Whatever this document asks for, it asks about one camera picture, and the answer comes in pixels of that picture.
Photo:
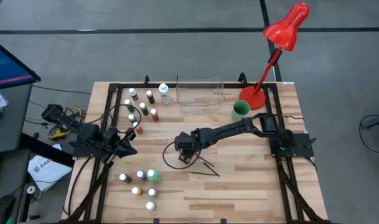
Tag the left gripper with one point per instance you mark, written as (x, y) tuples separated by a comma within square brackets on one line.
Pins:
[(112, 139)]

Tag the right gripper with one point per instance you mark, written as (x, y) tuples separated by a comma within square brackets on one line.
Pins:
[(186, 141)]

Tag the orange small paint bottle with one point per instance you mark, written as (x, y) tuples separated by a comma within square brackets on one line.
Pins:
[(138, 129)]

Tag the black small paint bottle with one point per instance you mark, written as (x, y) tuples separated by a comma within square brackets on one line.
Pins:
[(123, 177), (132, 91)]

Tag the purple small paint bottle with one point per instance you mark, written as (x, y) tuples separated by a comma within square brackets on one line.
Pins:
[(140, 174)]

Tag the dark green small paint bottle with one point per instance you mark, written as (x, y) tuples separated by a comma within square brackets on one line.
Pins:
[(132, 117)]

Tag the large green paint bottle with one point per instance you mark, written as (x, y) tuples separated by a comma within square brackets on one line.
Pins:
[(153, 176)]

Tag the dark brown small paint bottle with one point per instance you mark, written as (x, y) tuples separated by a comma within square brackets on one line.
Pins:
[(150, 99)]

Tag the large white paint bottle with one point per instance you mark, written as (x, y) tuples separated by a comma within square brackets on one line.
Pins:
[(164, 93)]

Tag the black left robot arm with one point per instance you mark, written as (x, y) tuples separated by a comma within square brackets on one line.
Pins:
[(86, 132)]

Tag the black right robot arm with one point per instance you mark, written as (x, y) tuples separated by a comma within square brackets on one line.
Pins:
[(232, 127)]

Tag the yellow small paint bottle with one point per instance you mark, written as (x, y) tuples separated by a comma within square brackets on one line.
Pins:
[(135, 190)]

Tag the white small paint bottle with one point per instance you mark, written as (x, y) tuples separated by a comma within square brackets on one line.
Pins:
[(150, 205)]

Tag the clear plastic bin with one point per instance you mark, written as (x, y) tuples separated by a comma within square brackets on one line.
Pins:
[(201, 93)]

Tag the green plastic cup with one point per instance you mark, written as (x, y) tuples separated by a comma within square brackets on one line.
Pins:
[(239, 117)]

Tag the black desk foot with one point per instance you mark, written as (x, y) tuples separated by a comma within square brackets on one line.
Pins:
[(46, 151)]

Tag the white printed paper sheet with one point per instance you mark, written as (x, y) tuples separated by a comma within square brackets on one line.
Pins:
[(49, 174)]

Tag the white tape roll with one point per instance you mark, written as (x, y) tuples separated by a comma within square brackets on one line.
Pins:
[(28, 189)]

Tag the grey desk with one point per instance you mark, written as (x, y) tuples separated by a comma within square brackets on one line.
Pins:
[(12, 124)]

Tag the dark desk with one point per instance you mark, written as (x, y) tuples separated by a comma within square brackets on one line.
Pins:
[(8, 174)]

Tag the black computer mouse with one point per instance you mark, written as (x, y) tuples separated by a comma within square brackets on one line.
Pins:
[(2, 208)]

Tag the computer monitor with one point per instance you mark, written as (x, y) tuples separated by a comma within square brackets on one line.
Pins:
[(5, 67)]

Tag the red desk lamp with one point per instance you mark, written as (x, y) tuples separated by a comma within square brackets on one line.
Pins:
[(282, 32)]

